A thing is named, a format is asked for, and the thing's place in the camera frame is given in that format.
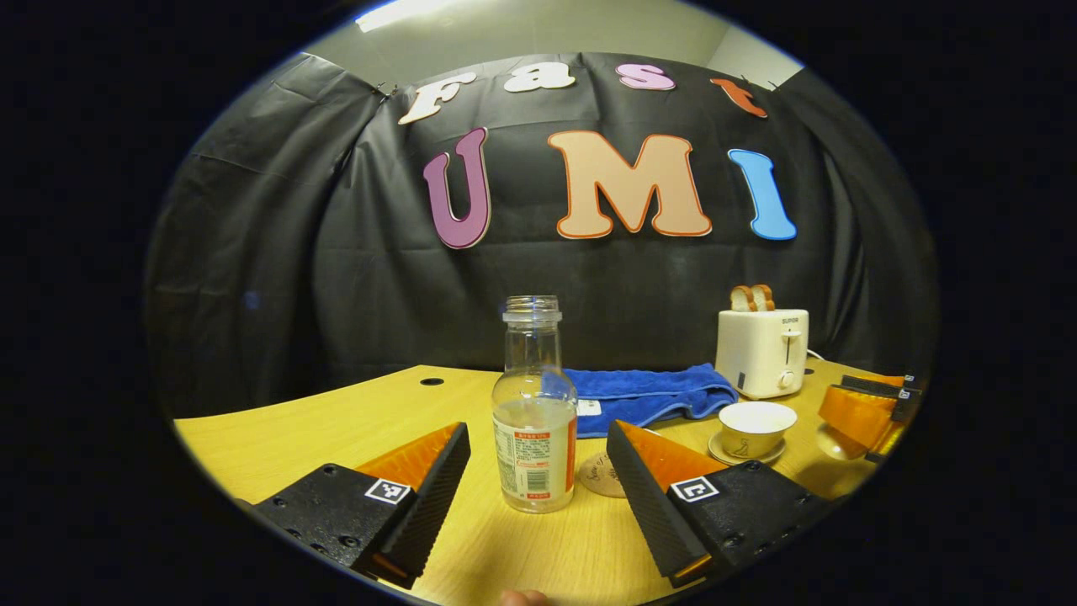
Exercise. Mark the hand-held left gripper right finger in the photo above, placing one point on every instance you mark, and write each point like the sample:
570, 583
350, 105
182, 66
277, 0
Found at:
652, 505

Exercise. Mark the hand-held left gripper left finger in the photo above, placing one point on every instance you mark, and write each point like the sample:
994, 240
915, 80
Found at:
429, 505

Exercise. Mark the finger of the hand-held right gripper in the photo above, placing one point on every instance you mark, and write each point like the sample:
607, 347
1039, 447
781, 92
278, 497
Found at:
858, 417
883, 385

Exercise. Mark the round cork coaster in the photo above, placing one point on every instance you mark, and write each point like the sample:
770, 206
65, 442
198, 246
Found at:
599, 475

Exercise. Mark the cream teacup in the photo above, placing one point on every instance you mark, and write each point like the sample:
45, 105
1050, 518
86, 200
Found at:
753, 433

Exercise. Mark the clear plastic water bottle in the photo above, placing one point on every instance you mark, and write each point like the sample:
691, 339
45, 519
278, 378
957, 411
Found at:
534, 454

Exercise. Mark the cream saucer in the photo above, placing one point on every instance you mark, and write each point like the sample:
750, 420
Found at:
772, 459

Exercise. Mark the blue towel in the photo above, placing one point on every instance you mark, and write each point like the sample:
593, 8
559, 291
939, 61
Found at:
648, 391

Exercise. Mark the white toaster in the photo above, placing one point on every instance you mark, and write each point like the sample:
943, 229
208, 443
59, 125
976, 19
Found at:
757, 353

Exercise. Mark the black backdrop cloth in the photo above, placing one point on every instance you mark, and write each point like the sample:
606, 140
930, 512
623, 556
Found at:
336, 278

